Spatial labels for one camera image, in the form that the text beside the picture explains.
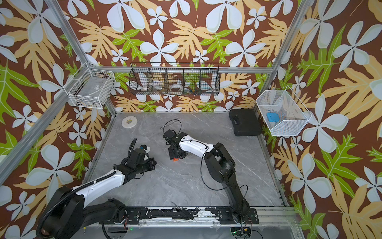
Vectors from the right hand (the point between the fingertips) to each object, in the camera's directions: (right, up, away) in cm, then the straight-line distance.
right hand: (174, 155), depth 94 cm
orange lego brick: (+1, -3, -2) cm, 3 cm away
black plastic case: (+53, +22, +17) cm, 60 cm away
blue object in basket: (+57, +24, -12) cm, 63 cm away
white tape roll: (-38, +22, +21) cm, 48 cm away
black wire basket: (0, +50, +4) cm, 50 cm away
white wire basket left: (-48, +41, -8) cm, 64 cm away
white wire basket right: (+63, +27, -10) cm, 70 cm away
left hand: (-9, -2, -5) cm, 11 cm away
